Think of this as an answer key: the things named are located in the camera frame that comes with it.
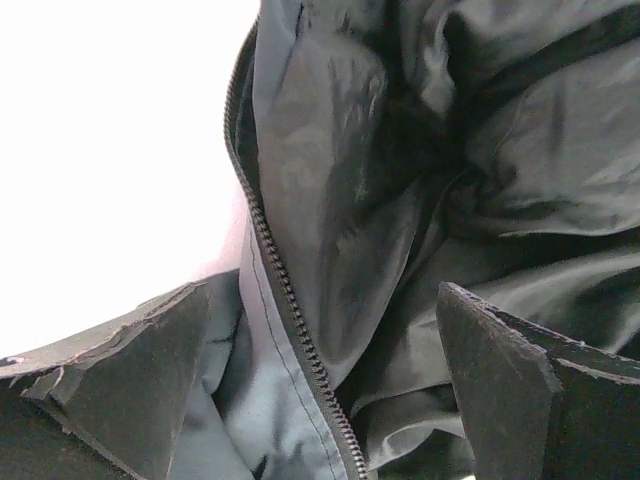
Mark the dark grey zip jacket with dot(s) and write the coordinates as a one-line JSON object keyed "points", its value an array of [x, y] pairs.
{"points": [[385, 148]]}

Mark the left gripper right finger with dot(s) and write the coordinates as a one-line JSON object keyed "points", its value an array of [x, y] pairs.
{"points": [[536, 404]]}

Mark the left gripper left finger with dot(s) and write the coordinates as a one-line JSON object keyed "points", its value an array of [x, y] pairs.
{"points": [[107, 403]]}

